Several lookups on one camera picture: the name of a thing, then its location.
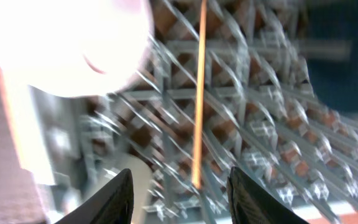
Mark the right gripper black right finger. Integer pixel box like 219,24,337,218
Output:
226,167,308,224

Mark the blue plate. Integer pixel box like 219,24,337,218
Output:
308,0,358,114

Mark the grey dishwasher rack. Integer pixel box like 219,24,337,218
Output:
32,1,358,223

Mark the white bowl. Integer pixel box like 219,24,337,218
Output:
0,0,154,97

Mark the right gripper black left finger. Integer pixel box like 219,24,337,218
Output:
57,169,134,224

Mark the wooden chopstick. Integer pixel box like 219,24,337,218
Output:
191,0,207,190

